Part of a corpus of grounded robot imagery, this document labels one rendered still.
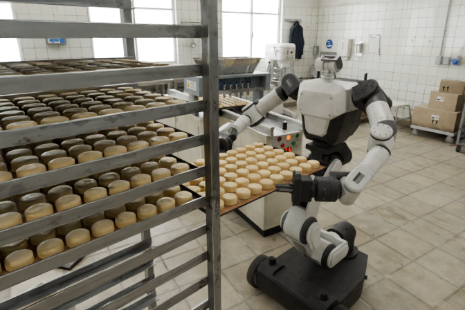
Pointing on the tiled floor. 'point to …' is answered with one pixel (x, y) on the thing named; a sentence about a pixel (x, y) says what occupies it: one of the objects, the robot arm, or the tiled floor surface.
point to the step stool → (400, 113)
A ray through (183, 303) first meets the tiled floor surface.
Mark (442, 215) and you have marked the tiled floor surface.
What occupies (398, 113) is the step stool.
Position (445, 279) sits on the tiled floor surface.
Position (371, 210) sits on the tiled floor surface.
